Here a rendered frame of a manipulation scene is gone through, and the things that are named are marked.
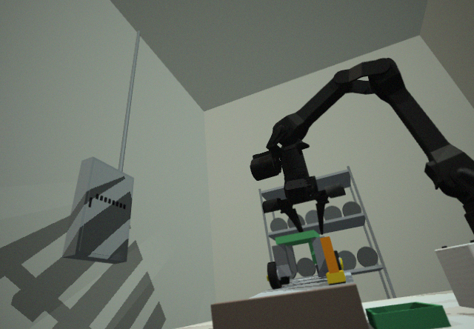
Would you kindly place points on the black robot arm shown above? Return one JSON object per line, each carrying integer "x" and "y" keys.
{"x": 451, "y": 169}

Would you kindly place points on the green tray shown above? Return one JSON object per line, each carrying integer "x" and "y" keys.
{"x": 415, "y": 315}

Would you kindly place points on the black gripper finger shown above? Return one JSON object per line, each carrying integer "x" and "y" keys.
{"x": 320, "y": 214}
{"x": 292, "y": 214}

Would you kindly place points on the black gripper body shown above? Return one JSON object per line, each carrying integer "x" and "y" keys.
{"x": 331, "y": 191}

